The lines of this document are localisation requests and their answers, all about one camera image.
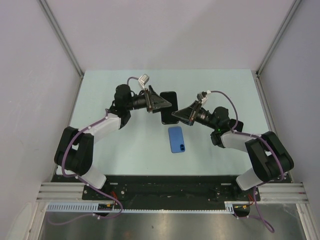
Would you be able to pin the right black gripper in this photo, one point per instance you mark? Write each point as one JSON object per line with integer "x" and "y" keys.
{"x": 189, "y": 114}

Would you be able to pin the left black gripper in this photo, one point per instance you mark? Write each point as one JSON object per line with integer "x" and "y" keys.
{"x": 153, "y": 101}

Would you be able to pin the black cased phone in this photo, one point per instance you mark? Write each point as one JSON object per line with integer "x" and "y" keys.
{"x": 166, "y": 113}

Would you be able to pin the blue phone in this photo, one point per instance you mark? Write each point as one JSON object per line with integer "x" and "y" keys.
{"x": 176, "y": 140}

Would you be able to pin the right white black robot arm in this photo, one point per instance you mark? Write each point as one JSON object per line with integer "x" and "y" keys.
{"x": 268, "y": 156}

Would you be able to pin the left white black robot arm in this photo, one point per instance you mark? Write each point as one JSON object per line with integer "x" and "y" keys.
{"x": 75, "y": 151}

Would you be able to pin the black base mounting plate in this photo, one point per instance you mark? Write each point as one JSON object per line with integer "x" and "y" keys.
{"x": 172, "y": 192}

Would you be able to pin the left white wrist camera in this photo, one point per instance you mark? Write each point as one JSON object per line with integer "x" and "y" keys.
{"x": 143, "y": 80}

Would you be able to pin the white slotted cable duct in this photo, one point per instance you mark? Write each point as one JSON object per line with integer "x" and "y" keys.
{"x": 78, "y": 207}

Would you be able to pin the aluminium front rail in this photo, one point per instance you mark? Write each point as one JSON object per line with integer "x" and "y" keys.
{"x": 270, "y": 193}

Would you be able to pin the left aluminium frame post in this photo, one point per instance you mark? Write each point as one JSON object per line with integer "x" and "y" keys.
{"x": 52, "y": 20}

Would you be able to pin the aluminium frame post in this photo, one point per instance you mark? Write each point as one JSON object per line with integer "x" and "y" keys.
{"x": 52, "y": 20}
{"x": 278, "y": 36}

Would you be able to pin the right aluminium frame post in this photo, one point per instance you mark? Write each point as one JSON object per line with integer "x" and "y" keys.
{"x": 278, "y": 36}

